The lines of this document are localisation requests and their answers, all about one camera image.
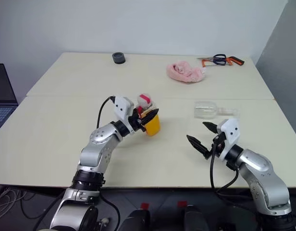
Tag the clear bottle with orange drink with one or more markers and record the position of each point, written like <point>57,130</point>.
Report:
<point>153,125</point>

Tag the dark laptop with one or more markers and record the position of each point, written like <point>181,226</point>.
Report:
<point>3,84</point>

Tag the black round cylinder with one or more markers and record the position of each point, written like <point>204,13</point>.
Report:
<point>119,58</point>

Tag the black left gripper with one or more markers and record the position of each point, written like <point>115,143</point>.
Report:
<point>136,122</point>

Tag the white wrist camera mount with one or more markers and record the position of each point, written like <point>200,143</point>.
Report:
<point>230,131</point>
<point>122,106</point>

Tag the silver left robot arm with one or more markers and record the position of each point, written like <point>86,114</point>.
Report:
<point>95,154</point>

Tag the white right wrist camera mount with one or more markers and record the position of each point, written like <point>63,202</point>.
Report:
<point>230,131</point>

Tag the red tape piece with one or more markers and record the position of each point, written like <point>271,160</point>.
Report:
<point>144,206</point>
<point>182,204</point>

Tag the orange black hacksaw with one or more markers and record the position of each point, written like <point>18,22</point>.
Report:
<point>237,60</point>

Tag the dark rounded shape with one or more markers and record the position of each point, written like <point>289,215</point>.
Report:
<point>196,219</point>
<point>136,221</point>

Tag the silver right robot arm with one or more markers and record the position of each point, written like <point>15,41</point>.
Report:
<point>261,168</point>

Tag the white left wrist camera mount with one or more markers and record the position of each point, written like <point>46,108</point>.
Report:
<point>122,106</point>

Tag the clear empty plastic bottle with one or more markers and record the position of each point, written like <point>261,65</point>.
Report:
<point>205,110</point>

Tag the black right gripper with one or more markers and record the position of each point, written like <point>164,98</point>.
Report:
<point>218,144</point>

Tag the pink towel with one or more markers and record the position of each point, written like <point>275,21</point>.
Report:
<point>184,72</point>

